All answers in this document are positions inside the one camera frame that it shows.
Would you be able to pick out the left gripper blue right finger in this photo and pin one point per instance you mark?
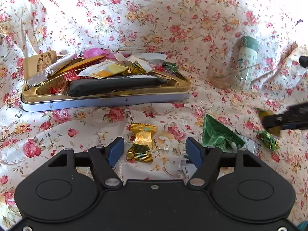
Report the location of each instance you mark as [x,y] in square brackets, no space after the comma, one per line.
[195,151]

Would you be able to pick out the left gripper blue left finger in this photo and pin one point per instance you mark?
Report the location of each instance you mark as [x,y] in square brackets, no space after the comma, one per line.
[115,151]

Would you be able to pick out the green Suibianguo packet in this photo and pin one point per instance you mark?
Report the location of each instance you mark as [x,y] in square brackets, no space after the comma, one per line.
[218,135]

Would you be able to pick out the gold foil candy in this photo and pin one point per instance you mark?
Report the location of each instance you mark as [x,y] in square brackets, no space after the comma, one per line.
[141,149]

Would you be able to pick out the green foil candy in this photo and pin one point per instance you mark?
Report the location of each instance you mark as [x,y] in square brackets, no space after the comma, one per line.
[270,141]

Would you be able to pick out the grey hawthorn strip packet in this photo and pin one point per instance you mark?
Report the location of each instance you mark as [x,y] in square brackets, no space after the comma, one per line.
[188,169]

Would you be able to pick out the yellow olive snack packet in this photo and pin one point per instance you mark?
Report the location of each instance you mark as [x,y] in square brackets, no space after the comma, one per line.
[270,122]

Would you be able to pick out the white black text packet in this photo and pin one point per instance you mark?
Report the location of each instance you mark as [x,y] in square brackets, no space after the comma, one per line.
[250,145]

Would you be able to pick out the thin metal stick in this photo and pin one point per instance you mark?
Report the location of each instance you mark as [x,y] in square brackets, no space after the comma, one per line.
[262,76]

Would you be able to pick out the metal spoon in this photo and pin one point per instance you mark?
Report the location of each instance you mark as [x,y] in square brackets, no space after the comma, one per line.
[238,71]

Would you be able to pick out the mint green thermos bottle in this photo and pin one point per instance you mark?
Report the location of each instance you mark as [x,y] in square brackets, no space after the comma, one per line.
[245,54]

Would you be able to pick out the snack-filled tin lid tray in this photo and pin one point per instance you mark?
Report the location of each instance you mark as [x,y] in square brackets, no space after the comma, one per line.
[100,77]

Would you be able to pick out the clear glass cup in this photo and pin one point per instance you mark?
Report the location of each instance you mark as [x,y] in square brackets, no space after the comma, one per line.
[222,72]

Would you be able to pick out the floral sofa cover cloth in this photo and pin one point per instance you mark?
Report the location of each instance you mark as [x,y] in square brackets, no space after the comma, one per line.
[189,32]

